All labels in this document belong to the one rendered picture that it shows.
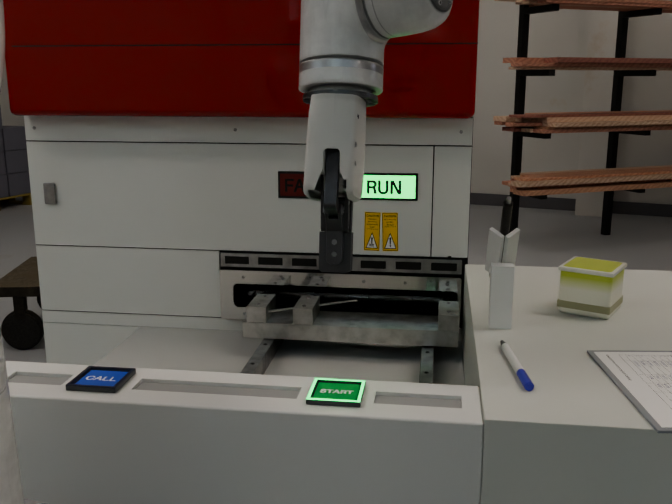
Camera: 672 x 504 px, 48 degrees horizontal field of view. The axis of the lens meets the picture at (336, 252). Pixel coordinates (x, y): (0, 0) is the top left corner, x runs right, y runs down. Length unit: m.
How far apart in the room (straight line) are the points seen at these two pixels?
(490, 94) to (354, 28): 7.17
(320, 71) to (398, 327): 0.63
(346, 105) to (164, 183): 0.74
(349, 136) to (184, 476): 0.39
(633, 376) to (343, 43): 0.47
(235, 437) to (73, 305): 0.80
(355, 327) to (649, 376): 0.53
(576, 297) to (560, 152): 6.74
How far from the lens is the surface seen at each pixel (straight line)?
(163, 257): 1.43
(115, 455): 0.85
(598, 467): 0.79
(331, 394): 0.79
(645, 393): 0.85
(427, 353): 1.23
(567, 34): 7.78
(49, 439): 0.87
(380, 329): 1.25
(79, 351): 1.56
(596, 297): 1.07
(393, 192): 1.32
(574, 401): 0.81
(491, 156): 7.91
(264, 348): 1.25
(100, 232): 1.47
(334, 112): 0.71
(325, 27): 0.74
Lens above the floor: 1.28
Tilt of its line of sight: 13 degrees down
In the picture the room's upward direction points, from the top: straight up
